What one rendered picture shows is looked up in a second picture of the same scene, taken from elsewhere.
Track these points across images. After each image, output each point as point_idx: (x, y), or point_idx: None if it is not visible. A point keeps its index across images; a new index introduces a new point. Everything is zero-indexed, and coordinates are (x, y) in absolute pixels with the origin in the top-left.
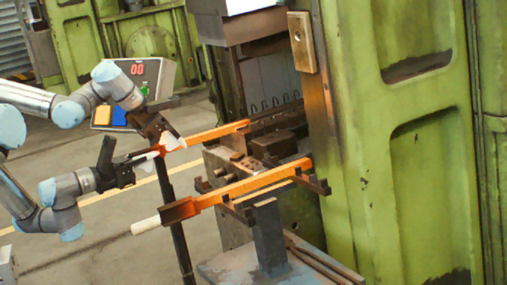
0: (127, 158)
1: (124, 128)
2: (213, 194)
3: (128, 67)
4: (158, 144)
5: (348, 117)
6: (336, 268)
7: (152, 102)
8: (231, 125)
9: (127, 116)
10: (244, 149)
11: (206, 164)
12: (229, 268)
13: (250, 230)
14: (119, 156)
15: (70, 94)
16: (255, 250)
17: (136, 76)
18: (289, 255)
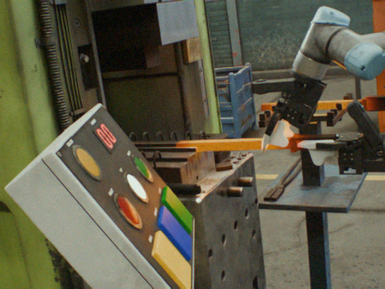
0: (342, 133)
1: (192, 248)
2: (347, 100)
3: (96, 140)
4: (293, 136)
5: (211, 90)
6: (291, 167)
7: (286, 79)
8: (203, 140)
9: (325, 82)
10: (212, 162)
11: (206, 219)
12: (331, 194)
13: (248, 238)
14: (343, 139)
15: (373, 43)
16: (298, 197)
17: (116, 149)
18: (290, 186)
